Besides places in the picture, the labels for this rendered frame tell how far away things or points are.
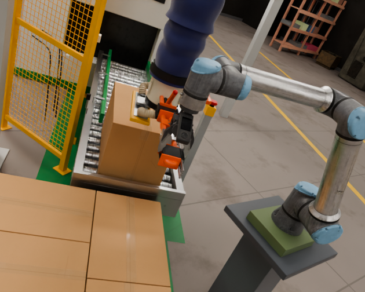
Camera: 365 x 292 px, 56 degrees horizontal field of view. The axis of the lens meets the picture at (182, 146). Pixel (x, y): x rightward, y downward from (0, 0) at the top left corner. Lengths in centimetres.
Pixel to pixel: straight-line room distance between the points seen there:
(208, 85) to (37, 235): 110
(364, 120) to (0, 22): 210
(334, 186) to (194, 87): 85
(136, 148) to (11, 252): 85
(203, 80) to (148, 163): 108
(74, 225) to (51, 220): 11
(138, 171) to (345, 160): 118
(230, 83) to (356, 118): 55
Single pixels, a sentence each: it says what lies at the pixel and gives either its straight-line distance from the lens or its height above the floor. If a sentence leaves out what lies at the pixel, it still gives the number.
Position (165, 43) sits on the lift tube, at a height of 149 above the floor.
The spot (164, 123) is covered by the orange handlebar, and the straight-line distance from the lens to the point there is 145.
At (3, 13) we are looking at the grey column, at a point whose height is 117.
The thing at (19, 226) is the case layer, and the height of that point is 54.
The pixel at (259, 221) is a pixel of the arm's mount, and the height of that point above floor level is 80.
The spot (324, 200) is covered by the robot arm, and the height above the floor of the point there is 115.
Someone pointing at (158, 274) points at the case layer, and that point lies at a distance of 178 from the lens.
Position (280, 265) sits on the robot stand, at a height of 75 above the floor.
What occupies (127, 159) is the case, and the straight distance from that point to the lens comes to 209.
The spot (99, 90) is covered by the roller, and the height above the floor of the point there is 53.
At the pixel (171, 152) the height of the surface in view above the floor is 126.
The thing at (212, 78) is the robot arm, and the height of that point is 157.
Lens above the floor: 188
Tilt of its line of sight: 28 degrees down
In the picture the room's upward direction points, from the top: 23 degrees clockwise
